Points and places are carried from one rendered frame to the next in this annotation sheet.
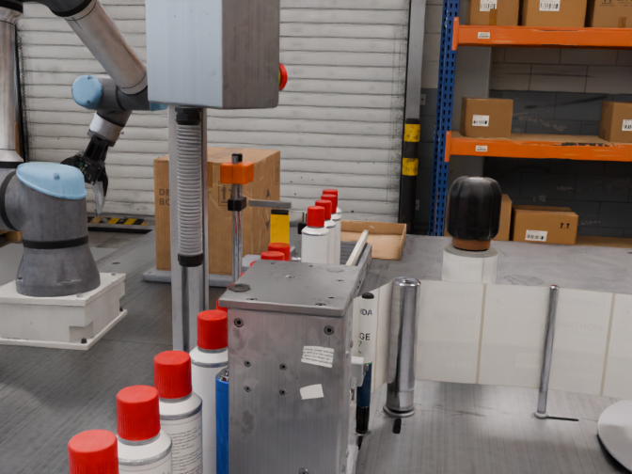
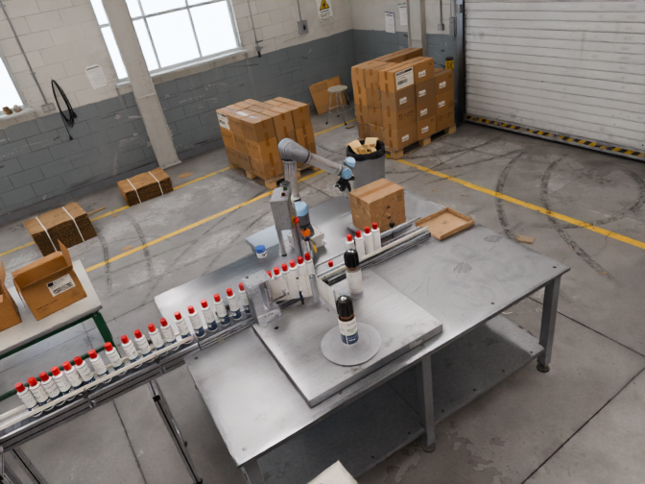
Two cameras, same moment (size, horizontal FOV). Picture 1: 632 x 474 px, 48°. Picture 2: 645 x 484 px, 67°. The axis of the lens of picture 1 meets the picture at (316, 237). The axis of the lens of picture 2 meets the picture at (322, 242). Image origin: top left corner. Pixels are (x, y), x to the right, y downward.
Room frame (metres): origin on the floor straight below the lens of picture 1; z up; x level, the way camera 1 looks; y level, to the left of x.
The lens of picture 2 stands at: (-0.29, -2.00, 2.63)
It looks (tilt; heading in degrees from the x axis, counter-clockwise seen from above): 31 degrees down; 55
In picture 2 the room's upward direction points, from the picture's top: 10 degrees counter-clockwise
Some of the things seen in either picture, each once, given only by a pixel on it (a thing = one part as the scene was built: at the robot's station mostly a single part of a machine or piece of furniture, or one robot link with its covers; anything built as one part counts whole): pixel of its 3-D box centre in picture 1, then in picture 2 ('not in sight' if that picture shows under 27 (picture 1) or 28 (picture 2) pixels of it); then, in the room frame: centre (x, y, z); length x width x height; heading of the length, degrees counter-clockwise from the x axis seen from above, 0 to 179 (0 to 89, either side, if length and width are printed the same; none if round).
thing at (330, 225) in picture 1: (322, 251); (360, 245); (1.38, -0.01, 0.98); 0.05 x 0.05 x 0.20
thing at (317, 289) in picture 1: (295, 284); (256, 278); (0.64, 0.02, 1.14); 0.14 x 0.11 x 0.01; 170
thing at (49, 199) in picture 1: (50, 199); (299, 212); (1.31, 0.50, 1.09); 0.13 x 0.12 x 0.14; 74
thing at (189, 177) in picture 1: (189, 187); (281, 240); (0.93, 0.17, 1.18); 0.04 x 0.04 x 0.21
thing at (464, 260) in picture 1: (468, 269); (353, 273); (1.11, -0.25, 1.03); 0.09 x 0.09 x 0.30
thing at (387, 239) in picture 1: (358, 238); (443, 223); (2.06, -0.13, 0.85); 0.30 x 0.26 x 0.04; 170
